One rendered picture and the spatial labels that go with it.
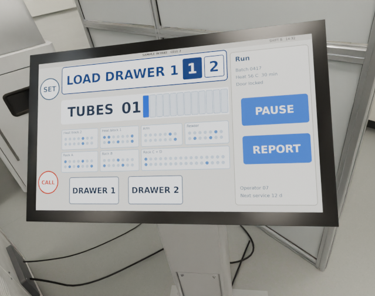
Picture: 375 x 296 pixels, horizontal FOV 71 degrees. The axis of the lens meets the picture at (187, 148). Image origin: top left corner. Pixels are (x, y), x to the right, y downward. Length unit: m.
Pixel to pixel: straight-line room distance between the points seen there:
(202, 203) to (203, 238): 0.23
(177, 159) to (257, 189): 0.13
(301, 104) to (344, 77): 0.52
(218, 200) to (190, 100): 0.17
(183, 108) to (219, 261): 0.43
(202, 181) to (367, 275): 1.27
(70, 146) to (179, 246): 0.36
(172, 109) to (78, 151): 0.18
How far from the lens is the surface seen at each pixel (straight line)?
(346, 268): 1.59
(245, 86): 0.44
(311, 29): 0.48
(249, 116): 0.43
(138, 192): 0.45
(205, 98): 0.44
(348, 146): 1.02
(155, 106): 0.45
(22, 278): 1.40
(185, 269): 0.78
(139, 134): 0.45
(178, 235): 0.66
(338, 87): 0.97
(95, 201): 0.49
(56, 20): 3.75
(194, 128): 0.43
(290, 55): 0.46
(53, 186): 0.53
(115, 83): 0.49
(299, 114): 0.44
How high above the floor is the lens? 1.30
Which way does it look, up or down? 35 degrees down
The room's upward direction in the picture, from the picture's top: 10 degrees counter-clockwise
